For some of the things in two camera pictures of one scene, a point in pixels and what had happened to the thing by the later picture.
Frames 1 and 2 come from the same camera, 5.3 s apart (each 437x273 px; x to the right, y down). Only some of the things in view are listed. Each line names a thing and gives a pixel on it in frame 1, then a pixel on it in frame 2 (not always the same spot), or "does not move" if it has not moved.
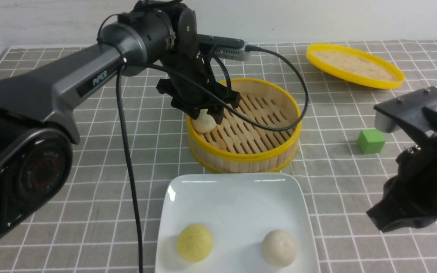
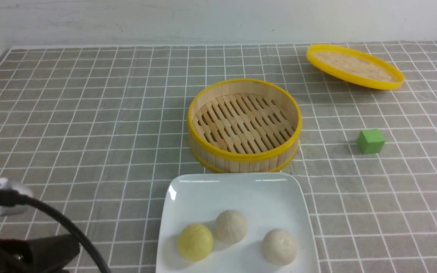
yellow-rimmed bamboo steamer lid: (355, 65) does not move
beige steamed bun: (205, 123) -> (231, 226)
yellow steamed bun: (194, 242) does not move
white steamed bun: (279, 248) does not move
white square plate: (239, 209) does not move
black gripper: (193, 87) -> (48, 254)
